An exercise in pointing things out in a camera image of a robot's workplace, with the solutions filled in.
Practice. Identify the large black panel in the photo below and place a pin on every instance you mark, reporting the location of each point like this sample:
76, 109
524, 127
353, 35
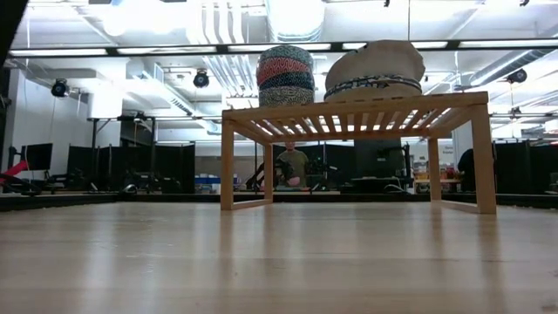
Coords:
379, 157

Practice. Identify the slatted wooden shelf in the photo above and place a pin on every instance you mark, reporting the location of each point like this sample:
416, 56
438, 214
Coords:
349, 107

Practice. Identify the person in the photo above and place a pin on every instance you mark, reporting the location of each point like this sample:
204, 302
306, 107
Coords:
467, 170
296, 161

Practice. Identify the blue storage bins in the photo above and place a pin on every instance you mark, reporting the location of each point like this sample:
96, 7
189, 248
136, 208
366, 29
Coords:
207, 183

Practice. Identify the black background monitor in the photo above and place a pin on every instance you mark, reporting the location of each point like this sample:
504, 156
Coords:
39, 154

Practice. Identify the teal patterned bowl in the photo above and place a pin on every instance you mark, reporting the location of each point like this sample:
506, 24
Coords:
285, 51

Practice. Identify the black round ceiling fixture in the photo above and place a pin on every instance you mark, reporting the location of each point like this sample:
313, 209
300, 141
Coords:
59, 88
201, 79
517, 76

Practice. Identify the pink zigzag bowl striped inside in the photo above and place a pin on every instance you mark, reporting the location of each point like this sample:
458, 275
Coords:
283, 66

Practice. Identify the round white ceiling duct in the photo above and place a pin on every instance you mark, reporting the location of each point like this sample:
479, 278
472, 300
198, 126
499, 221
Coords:
296, 22

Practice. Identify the yellow bowl dark blue outside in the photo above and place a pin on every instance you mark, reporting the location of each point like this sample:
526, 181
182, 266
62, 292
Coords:
287, 82

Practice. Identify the black partition screens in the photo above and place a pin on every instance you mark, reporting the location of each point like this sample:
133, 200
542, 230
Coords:
174, 165
523, 168

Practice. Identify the dark blue patterned bowl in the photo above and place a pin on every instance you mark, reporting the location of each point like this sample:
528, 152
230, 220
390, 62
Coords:
285, 98

